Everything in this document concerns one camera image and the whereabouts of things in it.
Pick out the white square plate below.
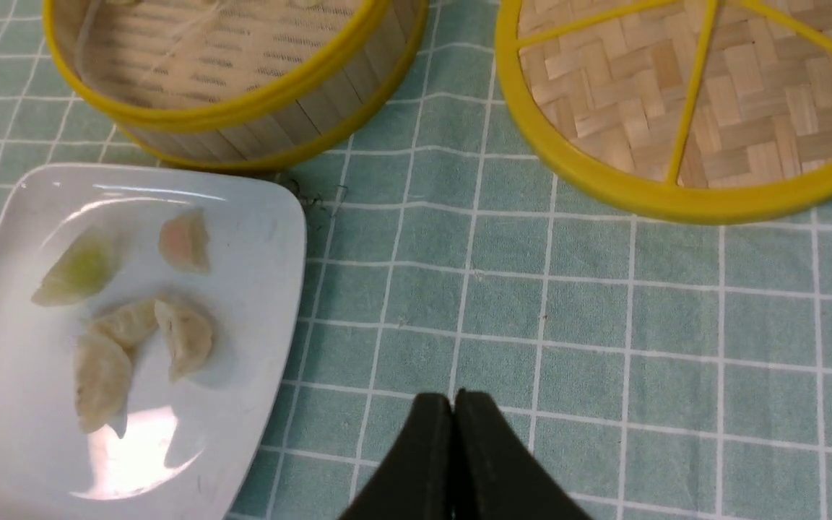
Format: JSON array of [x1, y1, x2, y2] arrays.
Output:
[[0, 162, 307, 519]]

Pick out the beige dumpling upper left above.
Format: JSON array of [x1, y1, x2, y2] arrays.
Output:
[[88, 298, 158, 358]]

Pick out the yellow rimmed bamboo steamer basket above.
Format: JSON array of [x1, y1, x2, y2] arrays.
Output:
[[42, 1, 429, 171]]

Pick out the green dumpling on plate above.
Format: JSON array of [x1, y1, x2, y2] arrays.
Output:
[[32, 227, 120, 307]]

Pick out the beige dumpling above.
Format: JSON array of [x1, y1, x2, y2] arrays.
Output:
[[88, 298, 158, 358], [73, 332, 133, 434], [153, 299, 214, 383]]

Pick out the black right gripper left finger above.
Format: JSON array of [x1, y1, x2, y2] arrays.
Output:
[[340, 393, 454, 519]]

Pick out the woven bamboo steamer lid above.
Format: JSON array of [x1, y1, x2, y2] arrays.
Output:
[[495, 1, 832, 225]]

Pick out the pink dumpling on plate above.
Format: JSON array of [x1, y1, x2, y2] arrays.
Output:
[[157, 208, 211, 275]]

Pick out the beige dumpling right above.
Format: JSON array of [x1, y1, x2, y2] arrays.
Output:
[[153, 299, 214, 383]]

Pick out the beige dumpling lower left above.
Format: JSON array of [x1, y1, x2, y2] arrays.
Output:
[[73, 332, 133, 434]]

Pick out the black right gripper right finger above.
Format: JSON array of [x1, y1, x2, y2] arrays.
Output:
[[454, 389, 590, 519]]

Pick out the green checkered tablecloth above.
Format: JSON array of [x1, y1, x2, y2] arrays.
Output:
[[0, 0, 832, 520]]

